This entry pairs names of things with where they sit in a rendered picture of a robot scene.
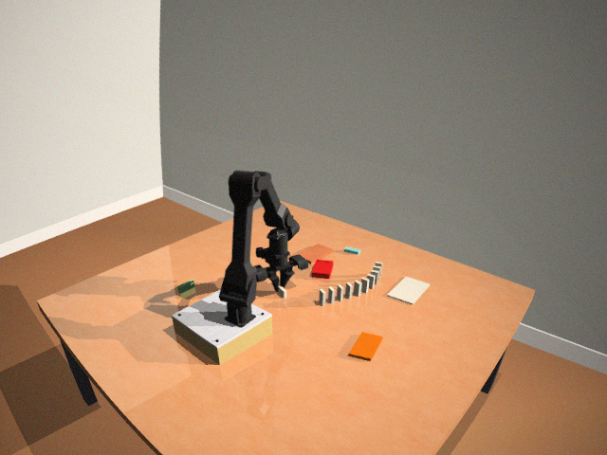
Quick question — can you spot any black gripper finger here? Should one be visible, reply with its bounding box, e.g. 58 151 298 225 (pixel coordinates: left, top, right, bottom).
269 275 279 292
279 270 295 288

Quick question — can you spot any small green rectangular block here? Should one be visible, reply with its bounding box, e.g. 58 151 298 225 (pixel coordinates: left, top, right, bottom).
177 280 194 294

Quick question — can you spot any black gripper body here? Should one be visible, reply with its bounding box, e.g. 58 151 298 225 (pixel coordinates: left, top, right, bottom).
254 248 308 282

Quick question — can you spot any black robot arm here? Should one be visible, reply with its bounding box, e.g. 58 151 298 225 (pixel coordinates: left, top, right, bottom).
219 171 300 328

